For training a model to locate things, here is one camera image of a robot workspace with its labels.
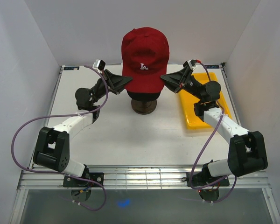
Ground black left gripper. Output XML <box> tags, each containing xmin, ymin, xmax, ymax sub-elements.
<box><xmin>91</xmin><ymin>70</ymin><xmax>133</xmax><ymax>105</ymax></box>

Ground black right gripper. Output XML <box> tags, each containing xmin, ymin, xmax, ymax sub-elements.
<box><xmin>158</xmin><ymin>66</ymin><xmax>204</xmax><ymax>102</ymax></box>

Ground black NY baseball cap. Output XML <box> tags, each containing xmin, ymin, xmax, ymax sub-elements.
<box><xmin>127</xmin><ymin>91</ymin><xmax>161</xmax><ymax>102</ymax></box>

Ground red baseball cap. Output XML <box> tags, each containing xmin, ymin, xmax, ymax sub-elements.
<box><xmin>121</xmin><ymin>27</ymin><xmax>169</xmax><ymax>94</ymax></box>

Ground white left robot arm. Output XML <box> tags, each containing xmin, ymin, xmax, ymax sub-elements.
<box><xmin>33</xmin><ymin>70</ymin><xmax>132</xmax><ymax>187</ymax></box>

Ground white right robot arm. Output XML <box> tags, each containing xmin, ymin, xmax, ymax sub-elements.
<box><xmin>161</xmin><ymin>66</ymin><xmax>268</xmax><ymax>189</ymax></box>

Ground beige mannequin head stand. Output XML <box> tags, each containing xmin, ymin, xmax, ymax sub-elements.
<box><xmin>131</xmin><ymin>99</ymin><xmax>157</xmax><ymax>115</ymax></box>

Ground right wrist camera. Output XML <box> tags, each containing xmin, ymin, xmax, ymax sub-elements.
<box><xmin>183</xmin><ymin>59</ymin><xmax>201</xmax><ymax>70</ymax></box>

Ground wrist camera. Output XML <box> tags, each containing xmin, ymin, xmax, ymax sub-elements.
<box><xmin>183</xmin><ymin>59</ymin><xmax>201</xmax><ymax>70</ymax></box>
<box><xmin>93</xmin><ymin>59</ymin><xmax>106</xmax><ymax>71</ymax></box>

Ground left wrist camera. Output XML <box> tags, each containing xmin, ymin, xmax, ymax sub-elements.
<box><xmin>93</xmin><ymin>59</ymin><xmax>106</xmax><ymax>71</ymax></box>

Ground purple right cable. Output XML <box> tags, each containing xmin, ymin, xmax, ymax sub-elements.
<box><xmin>189</xmin><ymin>62</ymin><xmax>238</xmax><ymax>190</ymax></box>

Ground purple cable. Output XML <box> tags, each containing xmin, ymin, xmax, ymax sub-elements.
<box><xmin>189</xmin><ymin>62</ymin><xmax>238</xmax><ymax>190</ymax></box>
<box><xmin>11</xmin><ymin>65</ymin><xmax>108</xmax><ymax>175</ymax></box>

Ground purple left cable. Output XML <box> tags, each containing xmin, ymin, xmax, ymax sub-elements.
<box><xmin>11</xmin><ymin>65</ymin><xmax>108</xmax><ymax>175</ymax></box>

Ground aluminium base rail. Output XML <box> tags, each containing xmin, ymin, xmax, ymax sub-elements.
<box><xmin>18</xmin><ymin>166</ymin><xmax>271</xmax><ymax>190</ymax></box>

